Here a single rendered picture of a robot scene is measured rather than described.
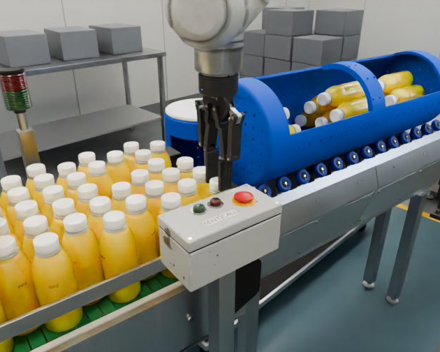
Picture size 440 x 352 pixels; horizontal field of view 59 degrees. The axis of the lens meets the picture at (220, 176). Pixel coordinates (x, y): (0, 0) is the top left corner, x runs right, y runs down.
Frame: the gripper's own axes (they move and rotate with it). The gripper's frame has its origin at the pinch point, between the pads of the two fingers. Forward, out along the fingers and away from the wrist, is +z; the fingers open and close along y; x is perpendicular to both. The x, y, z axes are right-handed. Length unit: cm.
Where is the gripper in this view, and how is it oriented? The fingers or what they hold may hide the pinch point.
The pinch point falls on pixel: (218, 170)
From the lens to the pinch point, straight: 81.7
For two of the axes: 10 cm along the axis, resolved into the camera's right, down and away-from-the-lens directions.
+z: 0.0, 9.0, 4.4
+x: -8.0, 2.6, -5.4
